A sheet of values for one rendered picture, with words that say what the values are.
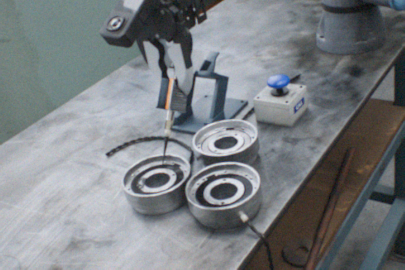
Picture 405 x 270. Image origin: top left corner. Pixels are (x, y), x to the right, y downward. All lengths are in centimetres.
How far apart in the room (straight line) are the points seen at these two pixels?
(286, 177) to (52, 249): 35
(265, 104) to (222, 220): 28
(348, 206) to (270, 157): 33
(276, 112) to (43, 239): 43
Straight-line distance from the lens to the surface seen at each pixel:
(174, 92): 79
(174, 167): 81
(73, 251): 77
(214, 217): 70
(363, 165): 123
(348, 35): 114
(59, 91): 266
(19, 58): 251
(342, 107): 96
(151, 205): 76
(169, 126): 81
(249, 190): 73
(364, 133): 134
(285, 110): 90
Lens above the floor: 128
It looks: 29 degrees down
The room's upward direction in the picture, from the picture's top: 11 degrees counter-clockwise
